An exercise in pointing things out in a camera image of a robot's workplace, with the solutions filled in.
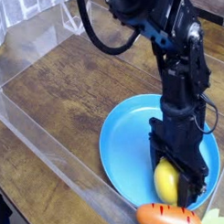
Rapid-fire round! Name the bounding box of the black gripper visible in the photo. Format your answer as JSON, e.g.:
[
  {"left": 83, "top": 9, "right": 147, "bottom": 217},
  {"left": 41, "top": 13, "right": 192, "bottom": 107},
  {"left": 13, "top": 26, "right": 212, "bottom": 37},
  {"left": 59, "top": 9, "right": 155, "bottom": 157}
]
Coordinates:
[{"left": 147, "top": 96, "right": 211, "bottom": 209}]

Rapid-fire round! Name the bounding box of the yellow toy lemon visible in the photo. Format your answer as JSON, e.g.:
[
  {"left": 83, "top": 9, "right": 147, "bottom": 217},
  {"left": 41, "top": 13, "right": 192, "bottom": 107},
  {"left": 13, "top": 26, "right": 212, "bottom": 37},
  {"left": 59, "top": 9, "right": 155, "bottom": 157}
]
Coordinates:
[{"left": 154, "top": 158, "right": 179, "bottom": 206}]

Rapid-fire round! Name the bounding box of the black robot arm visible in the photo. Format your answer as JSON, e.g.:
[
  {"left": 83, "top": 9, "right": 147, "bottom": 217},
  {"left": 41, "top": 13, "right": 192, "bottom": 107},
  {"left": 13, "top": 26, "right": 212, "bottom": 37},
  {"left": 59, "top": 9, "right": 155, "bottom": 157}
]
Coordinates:
[{"left": 106, "top": 0, "right": 210, "bottom": 208}]

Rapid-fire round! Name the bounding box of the blue round plastic tray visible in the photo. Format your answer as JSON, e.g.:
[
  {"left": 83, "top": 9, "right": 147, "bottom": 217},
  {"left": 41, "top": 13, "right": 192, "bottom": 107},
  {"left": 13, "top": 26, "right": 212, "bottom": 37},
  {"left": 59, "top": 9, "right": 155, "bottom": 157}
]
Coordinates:
[{"left": 97, "top": 91, "right": 223, "bottom": 215}]

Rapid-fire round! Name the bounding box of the orange toy carrot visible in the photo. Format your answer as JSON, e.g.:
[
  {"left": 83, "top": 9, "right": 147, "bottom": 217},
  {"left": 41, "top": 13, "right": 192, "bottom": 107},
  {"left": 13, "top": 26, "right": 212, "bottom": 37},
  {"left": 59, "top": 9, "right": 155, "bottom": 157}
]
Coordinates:
[{"left": 135, "top": 203, "right": 224, "bottom": 224}]

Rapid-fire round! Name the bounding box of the dark baseboard strip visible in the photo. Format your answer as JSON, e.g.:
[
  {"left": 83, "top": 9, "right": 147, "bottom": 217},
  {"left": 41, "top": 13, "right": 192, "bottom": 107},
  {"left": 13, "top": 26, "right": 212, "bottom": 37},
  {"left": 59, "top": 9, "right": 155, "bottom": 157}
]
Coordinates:
[{"left": 197, "top": 8, "right": 224, "bottom": 26}]

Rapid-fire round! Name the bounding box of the white brick pattern curtain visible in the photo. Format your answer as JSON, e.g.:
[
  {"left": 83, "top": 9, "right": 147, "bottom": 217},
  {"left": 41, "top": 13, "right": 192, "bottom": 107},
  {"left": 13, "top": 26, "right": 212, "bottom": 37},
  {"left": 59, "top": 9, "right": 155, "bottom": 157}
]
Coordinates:
[{"left": 0, "top": 0, "right": 69, "bottom": 47}]

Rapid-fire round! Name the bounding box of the thin black wire loop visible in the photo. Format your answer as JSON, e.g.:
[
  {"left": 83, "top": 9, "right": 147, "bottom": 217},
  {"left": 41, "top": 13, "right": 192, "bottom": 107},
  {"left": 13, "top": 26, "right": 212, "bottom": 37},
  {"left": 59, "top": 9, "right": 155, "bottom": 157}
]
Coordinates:
[{"left": 192, "top": 92, "right": 219, "bottom": 135}]

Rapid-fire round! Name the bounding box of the black braided cable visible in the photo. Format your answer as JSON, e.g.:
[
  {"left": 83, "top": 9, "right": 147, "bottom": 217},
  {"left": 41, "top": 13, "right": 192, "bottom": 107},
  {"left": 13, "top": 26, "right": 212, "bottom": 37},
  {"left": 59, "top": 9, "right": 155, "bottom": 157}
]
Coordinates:
[{"left": 75, "top": 0, "right": 141, "bottom": 58}]

